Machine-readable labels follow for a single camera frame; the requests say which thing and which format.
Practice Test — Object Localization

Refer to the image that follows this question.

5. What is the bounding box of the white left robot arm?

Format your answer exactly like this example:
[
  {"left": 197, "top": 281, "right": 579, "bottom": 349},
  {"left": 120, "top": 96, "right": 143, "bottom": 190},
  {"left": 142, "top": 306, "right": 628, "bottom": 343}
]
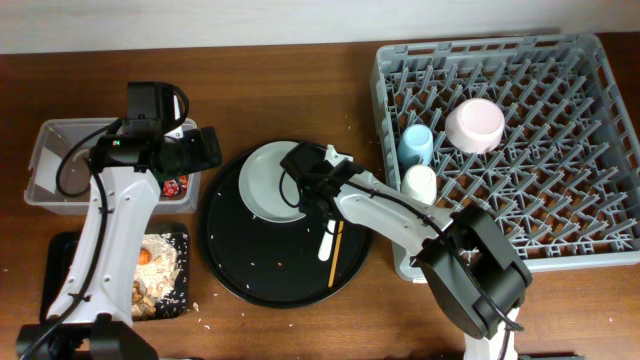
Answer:
[{"left": 16, "top": 82, "right": 223, "bottom": 359}]

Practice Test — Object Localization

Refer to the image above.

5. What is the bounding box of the orange carrot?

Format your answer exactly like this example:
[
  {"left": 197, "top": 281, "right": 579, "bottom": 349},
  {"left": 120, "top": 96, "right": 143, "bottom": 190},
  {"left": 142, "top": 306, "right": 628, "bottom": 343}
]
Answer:
[{"left": 138, "top": 248, "right": 152, "bottom": 265}]

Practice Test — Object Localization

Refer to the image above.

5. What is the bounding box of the brown food scrap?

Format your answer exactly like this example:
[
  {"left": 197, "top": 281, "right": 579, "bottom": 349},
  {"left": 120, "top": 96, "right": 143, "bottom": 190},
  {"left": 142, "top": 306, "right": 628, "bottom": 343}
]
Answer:
[{"left": 132, "top": 281, "right": 144, "bottom": 305}]

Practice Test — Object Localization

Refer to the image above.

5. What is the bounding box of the blue plastic cup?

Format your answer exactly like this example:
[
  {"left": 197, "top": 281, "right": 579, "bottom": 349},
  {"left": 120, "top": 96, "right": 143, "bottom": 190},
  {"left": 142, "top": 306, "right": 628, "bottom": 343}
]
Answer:
[{"left": 397, "top": 124, "right": 434, "bottom": 169}]

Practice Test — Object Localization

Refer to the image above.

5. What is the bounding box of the round black tray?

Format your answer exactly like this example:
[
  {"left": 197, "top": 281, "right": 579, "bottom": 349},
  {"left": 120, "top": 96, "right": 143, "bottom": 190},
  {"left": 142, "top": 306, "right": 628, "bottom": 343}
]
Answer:
[{"left": 198, "top": 149, "right": 373, "bottom": 309}]

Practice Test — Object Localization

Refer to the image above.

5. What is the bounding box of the clear plastic bin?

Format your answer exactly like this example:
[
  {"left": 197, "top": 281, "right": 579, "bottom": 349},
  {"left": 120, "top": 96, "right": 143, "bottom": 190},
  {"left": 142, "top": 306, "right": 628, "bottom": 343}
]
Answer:
[{"left": 24, "top": 118, "right": 200, "bottom": 216}]

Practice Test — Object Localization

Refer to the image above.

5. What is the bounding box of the wooden chopstick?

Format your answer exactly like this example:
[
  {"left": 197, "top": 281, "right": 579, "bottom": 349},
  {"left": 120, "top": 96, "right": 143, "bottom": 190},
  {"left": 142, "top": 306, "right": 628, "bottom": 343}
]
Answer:
[{"left": 328, "top": 221, "right": 344, "bottom": 288}]

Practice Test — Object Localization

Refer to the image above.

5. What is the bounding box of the grey dishwasher rack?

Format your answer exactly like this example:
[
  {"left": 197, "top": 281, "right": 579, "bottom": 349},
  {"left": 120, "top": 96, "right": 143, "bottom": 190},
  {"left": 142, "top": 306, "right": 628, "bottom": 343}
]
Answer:
[{"left": 370, "top": 34, "right": 639, "bottom": 272}]

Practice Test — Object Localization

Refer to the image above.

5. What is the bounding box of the food leftovers pile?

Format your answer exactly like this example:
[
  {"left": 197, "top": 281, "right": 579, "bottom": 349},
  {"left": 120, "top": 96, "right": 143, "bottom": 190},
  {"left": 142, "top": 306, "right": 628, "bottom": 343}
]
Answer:
[{"left": 131, "top": 234, "right": 177, "bottom": 319}]

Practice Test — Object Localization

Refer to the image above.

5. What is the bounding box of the white plastic fork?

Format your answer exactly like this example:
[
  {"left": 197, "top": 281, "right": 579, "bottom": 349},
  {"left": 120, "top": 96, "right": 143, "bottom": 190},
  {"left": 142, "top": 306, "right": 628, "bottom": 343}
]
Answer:
[{"left": 318, "top": 220, "right": 336, "bottom": 262}]

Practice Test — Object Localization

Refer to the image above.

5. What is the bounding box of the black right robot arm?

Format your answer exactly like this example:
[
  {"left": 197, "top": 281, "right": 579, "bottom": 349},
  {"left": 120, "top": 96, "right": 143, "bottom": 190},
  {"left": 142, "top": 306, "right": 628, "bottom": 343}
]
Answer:
[{"left": 280, "top": 142, "right": 532, "bottom": 359}]

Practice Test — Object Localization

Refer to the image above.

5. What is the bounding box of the light blue plate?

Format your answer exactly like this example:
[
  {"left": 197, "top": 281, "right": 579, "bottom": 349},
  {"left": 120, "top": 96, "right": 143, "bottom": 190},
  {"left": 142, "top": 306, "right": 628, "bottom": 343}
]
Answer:
[{"left": 238, "top": 141, "right": 305, "bottom": 223}]

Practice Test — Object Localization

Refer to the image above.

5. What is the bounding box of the red snack wrapper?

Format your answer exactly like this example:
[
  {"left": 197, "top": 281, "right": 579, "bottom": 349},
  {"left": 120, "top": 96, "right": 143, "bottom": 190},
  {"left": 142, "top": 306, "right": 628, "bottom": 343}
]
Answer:
[{"left": 162, "top": 175, "right": 189, "bottom": 198}]

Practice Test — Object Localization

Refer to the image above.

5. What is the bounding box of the black rectangular tray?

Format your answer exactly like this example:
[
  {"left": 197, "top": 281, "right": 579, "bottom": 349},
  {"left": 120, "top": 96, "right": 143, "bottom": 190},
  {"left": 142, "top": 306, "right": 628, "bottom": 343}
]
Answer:
[{"left": 39, "top": 223, "right": 190, "bottom": 323}]

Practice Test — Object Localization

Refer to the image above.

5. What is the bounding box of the pink bowl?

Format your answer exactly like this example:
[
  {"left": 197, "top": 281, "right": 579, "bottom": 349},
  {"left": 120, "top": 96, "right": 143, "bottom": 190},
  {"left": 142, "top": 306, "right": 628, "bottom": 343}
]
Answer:
[{"left": 445, "top": 98, "right": 505, "bottom": 154}]

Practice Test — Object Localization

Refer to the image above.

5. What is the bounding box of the cream plastic cup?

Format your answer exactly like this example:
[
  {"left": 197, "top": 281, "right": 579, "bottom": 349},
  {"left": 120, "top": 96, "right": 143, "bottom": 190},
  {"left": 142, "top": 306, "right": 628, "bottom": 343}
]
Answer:
[{"left": 401, "top": 164, "right": 437, "bottom": 205}]

